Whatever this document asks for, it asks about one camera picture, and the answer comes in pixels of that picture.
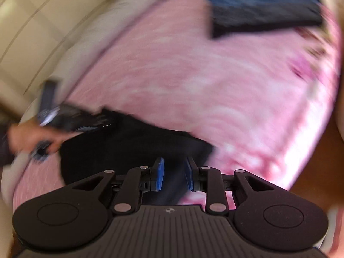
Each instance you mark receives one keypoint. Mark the folded dark cloth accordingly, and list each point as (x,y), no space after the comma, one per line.
(255,21)

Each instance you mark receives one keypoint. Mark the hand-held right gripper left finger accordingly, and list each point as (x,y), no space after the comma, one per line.
(160,172)

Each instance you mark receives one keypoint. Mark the black hooded garment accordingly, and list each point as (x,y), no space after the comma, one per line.
(121,145)

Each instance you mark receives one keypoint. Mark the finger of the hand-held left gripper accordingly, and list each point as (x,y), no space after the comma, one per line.
(94,125)
(94,115)

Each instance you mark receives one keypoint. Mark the cream wardrobe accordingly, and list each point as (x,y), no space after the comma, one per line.
(32,18)

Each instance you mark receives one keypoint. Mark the pink floral blanket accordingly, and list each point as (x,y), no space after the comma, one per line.
(201,86)

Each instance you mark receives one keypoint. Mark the person's left hand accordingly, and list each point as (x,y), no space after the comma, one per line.
(27,135)

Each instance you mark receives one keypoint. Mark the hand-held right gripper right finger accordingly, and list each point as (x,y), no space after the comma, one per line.
(189,174)

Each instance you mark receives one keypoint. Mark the white striped quilt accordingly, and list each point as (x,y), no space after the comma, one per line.
(80,43)

